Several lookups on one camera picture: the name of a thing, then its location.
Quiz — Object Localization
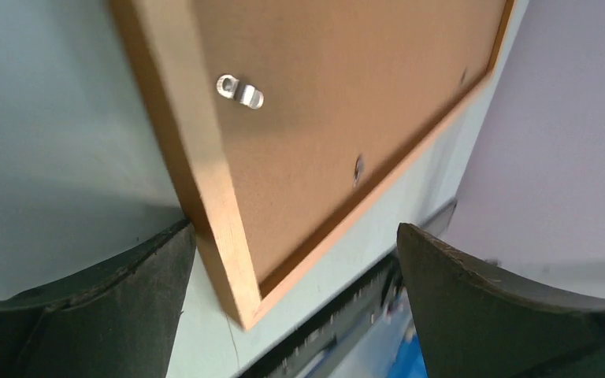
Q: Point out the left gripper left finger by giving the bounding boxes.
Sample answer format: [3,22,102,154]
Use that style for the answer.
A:
[0,220,196,377]

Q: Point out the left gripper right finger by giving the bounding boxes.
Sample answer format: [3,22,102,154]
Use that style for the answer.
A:
[396,223,605,377]

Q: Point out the brown backing board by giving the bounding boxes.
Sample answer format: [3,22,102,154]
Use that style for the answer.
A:
[191,1,507,283]

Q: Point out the silver frame turn clip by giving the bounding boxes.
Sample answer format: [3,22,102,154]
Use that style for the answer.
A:
[216,74,264,109]

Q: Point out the wooden picture frame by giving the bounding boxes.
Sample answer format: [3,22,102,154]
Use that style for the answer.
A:
[109,1,516,329]

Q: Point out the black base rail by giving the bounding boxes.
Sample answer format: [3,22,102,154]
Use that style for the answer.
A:
[239,254,403,377]

